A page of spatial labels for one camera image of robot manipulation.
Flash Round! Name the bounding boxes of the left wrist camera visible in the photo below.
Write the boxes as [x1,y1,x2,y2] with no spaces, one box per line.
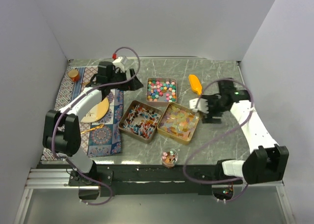
[112,56,128,69]

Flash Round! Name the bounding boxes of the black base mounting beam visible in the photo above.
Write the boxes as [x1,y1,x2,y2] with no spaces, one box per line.
[68,165,229,200]

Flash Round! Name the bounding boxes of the clear glass jar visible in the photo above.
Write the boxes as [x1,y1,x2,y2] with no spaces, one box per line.
[161,148,178,168]

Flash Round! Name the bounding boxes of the pink tin of star candies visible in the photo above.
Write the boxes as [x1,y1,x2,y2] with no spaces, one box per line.
[146,78,178,106]

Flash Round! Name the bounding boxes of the aluminium rail frame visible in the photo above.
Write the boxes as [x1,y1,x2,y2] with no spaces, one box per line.
[14,60,295,224]

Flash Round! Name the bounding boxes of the yellow plastic scoop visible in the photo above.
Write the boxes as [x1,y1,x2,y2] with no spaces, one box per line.
[188,74,202,96]

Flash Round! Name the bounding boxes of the orange cup with lid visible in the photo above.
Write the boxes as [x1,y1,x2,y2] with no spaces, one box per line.
[68,69,80,82]

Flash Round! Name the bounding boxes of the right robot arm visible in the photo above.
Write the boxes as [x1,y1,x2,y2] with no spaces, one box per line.
[201,78,289,184]

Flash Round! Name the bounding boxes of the gold tin of lollipops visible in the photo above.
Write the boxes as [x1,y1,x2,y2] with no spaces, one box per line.
[118,100,163,144]

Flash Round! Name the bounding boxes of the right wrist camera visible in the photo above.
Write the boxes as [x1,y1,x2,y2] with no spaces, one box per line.
[189,98,209,114]

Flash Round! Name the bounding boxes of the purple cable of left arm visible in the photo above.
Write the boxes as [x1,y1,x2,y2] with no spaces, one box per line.
[51,46,141,206]

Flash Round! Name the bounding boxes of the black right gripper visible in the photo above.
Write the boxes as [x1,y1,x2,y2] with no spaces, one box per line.
[199,95,228,124]

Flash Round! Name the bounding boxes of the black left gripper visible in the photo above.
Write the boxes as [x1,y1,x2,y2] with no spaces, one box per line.
[107,68,143,91]

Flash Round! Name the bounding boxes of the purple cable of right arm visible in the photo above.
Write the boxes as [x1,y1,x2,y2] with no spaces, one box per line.
[183,78,255,203]

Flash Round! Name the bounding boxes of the patterned mandala placemat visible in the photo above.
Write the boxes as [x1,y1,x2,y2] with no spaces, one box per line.
[54,66,124,157]

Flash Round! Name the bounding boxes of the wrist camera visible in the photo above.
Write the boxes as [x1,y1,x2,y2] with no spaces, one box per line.
[112,56,128,69]
[189,98,209,114]

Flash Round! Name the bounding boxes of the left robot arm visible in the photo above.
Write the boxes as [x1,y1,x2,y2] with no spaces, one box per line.
[42,61,143,186]

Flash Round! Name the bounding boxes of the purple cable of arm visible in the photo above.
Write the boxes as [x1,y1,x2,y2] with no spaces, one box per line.
[183,78,255,203]
[51,46,141,206]

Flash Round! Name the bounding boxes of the yellow tin of popsicle candies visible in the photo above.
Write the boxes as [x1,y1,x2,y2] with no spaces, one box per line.
[157,102,200,145]

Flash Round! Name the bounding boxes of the yellow round plate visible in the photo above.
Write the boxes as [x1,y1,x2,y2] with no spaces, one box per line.
[81,98,109,123]

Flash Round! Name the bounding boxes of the gold fork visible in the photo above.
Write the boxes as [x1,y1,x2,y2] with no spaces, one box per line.
[81,124,104,134]

